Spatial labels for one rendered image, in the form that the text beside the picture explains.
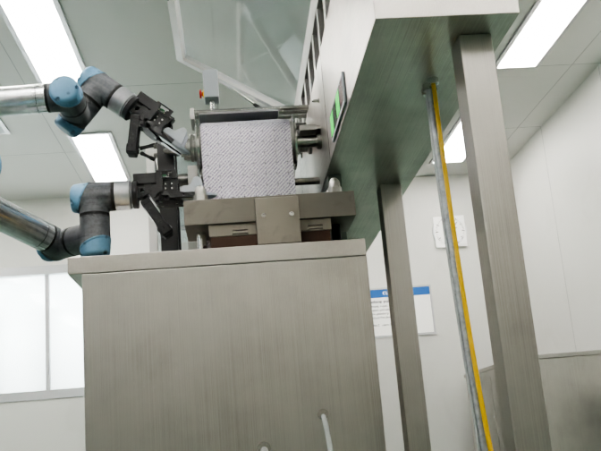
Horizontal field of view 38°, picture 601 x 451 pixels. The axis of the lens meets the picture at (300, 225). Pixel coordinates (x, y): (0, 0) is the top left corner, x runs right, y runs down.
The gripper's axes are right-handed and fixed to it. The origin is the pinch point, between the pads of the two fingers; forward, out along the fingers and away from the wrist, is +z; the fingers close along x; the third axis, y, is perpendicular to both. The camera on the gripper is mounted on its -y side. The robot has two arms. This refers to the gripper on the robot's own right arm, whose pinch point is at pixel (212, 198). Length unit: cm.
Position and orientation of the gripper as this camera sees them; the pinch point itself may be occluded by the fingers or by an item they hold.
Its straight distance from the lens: 225.2
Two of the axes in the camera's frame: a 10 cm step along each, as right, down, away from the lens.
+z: 9.9, -0.6, 0.9
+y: -0.8, -9.7, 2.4
